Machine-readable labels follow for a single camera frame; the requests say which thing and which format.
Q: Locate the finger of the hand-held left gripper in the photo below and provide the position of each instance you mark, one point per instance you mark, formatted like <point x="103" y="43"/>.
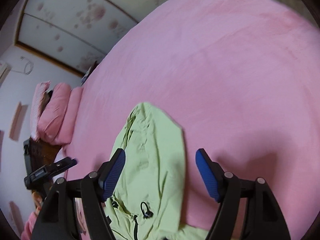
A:
<point x="66" y="163"/>

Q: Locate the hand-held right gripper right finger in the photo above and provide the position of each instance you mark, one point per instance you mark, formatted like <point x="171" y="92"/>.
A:
<point x="207" y="177"/>

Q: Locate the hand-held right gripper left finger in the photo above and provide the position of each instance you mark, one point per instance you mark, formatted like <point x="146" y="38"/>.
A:
<point x="113" y="175"/>

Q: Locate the green and black hooded jacket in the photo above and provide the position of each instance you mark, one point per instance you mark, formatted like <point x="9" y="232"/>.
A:
<point x="150" y="142"/>

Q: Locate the person's left forearm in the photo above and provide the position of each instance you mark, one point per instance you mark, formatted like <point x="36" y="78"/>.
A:
<point x="28" y="227"/>

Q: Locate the person's left hand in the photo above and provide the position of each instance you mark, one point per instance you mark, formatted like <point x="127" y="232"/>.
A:
<point x="40" y="202"/>

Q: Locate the dark wooden headboard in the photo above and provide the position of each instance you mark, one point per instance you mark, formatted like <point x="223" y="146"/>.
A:
<point x="42" y="150"/>

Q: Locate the pink pillows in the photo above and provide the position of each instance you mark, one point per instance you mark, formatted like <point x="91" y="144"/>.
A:
<point x="55" y="115"/>

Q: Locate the pink pillow with lace trim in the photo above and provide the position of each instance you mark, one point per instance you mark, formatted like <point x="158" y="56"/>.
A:
<point x="37" y="105"/>

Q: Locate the pink bed blanket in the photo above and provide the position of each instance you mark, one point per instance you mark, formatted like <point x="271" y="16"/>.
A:
<point x="212" y="67"/>

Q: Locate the floral sliding-door wardrobe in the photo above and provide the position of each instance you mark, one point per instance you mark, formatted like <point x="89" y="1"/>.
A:
<point x="75" y="12"/>

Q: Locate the pink wall strip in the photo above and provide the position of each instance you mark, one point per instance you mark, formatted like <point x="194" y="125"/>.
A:
<point x="18" y="120"/>
<point x="16" y="215"/>

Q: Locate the white wall appliance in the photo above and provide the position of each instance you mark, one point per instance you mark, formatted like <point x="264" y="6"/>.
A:
<point x="3" y="71"/>

